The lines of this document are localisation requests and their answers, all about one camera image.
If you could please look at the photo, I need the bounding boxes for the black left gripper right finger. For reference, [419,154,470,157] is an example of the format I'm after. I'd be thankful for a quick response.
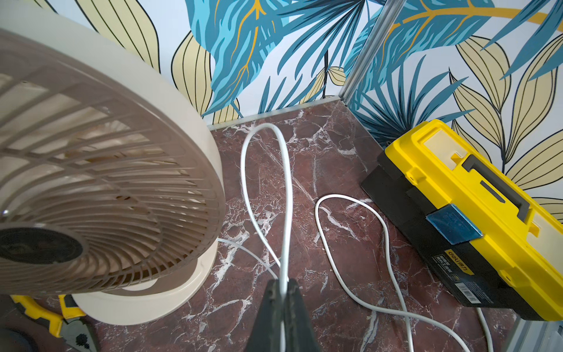
[284,279,321,352]

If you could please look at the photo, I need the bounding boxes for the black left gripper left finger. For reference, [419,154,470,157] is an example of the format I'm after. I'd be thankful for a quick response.
[245,280,282,352]

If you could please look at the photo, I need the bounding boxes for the beige desk fan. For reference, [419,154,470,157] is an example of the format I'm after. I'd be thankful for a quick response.
[1,1,225,326]

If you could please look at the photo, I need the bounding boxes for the yellow black pliers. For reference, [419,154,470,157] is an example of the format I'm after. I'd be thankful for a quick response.
[10,294,100,352]

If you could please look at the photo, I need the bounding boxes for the yellow black toolbox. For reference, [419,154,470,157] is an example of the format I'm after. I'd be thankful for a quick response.
[362,120,562,321]

